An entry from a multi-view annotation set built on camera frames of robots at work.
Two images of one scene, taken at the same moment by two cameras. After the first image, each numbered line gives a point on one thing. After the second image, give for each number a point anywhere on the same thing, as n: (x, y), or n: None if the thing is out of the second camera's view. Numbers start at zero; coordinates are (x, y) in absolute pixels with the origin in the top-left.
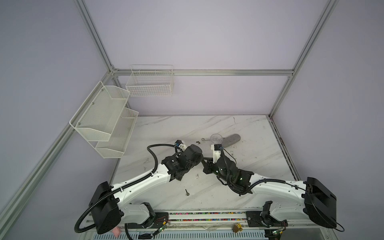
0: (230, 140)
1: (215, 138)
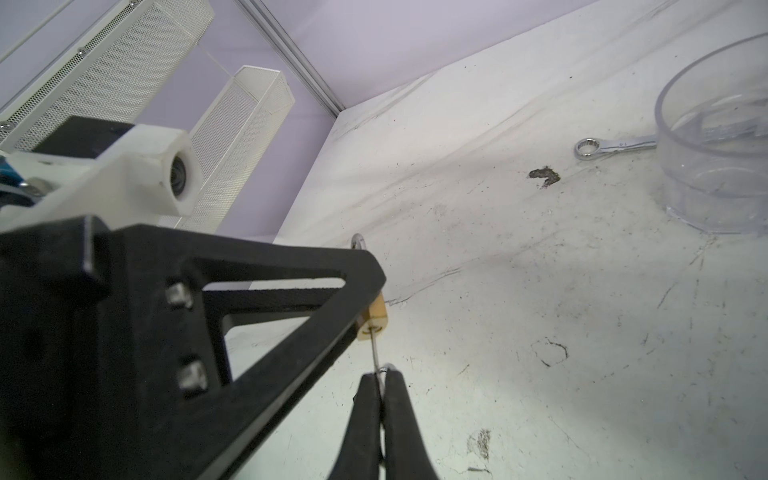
0: None
1: (712, 129)
